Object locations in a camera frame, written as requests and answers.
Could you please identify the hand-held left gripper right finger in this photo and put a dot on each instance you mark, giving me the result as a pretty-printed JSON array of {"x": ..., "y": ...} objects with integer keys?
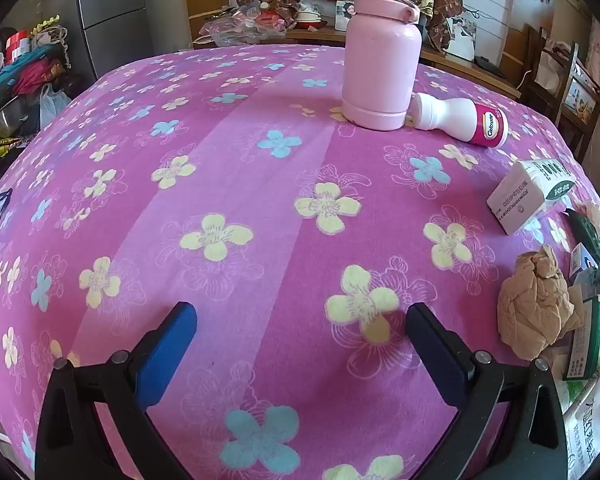
[{"x": 437, "y": 350}]

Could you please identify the teal bag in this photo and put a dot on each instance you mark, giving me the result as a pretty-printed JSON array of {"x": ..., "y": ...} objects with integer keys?
[{"x": 10, "y": 77}]

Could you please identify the grey refrigerator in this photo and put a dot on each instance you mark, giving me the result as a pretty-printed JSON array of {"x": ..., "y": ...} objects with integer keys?
[{"x": 120, "y": 10}]

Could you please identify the white framed photo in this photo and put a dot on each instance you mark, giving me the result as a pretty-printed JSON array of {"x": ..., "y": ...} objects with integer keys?
[{"x": 462, "y": 37}]

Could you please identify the crumpled brown paper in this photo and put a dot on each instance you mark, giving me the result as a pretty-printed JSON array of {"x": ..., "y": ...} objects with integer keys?
[{"x": 530, "y": 305}]

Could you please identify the wooden chair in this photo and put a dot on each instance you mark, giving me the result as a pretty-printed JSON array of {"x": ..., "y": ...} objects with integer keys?
[{"x": 550, "y": 75}]

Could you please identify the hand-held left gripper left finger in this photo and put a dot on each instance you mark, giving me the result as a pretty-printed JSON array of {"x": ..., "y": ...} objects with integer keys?
[{"x": 167, "y": 345}]

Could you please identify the white green tissue packet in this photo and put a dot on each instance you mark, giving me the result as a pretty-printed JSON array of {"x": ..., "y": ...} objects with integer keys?
[{"x": 587, "y": 340}]

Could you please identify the dark green packet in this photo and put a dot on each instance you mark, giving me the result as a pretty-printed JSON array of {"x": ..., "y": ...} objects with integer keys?
[{"x": 587, "y": 235}]

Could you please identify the pink insulated bottle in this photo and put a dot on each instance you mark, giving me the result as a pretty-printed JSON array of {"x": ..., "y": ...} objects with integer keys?
[{"x": 380, "y": 60}]

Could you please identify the white blue medicine box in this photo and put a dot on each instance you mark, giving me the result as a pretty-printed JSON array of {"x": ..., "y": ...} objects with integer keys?
[{"x": 582, "y": 260}]

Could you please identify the red white checked item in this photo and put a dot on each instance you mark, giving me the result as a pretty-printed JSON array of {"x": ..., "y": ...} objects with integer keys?
[{"x": 17, "y": 45}]

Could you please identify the white green printed bag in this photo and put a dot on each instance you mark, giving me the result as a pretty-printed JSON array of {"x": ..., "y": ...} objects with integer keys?
[{"x": 592, "y": 425}]

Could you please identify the white pill bottle red label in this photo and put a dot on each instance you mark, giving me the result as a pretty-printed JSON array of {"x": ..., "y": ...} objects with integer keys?
[{"x": 445, "y": 115}]

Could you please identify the purple floral tablecloth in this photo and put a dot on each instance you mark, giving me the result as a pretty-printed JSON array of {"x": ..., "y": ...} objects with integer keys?
[{"x": 260, "y": 210}]

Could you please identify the small photo frame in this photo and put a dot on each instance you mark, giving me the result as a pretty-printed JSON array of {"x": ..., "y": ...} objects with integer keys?
[{"x": 345, "y": 15}]

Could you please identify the light blue plastic bag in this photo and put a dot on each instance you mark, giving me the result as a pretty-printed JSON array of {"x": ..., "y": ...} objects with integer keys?
[{"x": 55, "y": 105}]

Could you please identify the wooden sideboard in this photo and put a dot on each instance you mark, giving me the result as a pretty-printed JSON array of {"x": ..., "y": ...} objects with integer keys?
[{"x": 320, "y": 36}]

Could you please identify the white green milk carton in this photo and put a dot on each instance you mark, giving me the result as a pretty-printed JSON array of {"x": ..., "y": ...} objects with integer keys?
[{"x": 525, "y": 195}]

